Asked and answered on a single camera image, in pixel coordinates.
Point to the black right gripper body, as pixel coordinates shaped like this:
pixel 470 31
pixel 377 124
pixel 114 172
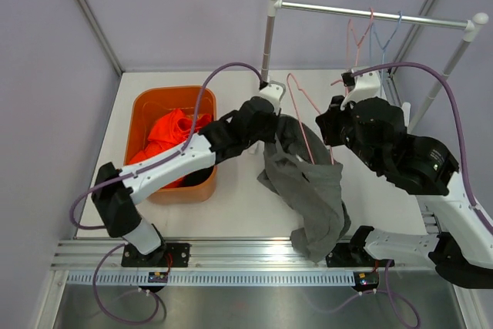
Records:
pixel 340 129

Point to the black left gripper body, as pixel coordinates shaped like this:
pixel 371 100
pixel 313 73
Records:
pixel 267 134

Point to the grey shorts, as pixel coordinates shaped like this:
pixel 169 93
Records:
pixel 298 168

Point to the orange shorts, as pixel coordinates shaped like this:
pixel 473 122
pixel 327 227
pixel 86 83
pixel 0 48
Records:
pixel 166 132

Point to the black shorts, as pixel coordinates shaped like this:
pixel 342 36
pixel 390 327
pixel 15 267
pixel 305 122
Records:
pixel 196 178

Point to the blue hanger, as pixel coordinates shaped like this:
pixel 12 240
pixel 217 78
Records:
pixel 382 44

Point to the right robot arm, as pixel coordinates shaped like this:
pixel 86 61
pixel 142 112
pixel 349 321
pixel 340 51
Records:
pixel 423 167

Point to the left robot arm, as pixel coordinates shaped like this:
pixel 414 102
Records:
pixel 118 191

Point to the orange plastic basket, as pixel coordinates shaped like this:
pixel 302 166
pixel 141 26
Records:
pixel 154 103

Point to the metal clothes rack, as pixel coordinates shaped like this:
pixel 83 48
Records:
pixel 470 28

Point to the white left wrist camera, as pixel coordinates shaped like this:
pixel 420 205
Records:
pixel 273 92

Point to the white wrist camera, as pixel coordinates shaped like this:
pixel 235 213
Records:
pixel 273 92
pixel 360 86

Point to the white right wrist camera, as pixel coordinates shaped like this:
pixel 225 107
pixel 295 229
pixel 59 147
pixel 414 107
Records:
pixel 360 86

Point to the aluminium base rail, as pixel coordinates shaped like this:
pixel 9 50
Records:
pixel 242 254

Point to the white slotted cable duct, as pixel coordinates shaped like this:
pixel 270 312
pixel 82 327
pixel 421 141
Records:
pixel 216 279

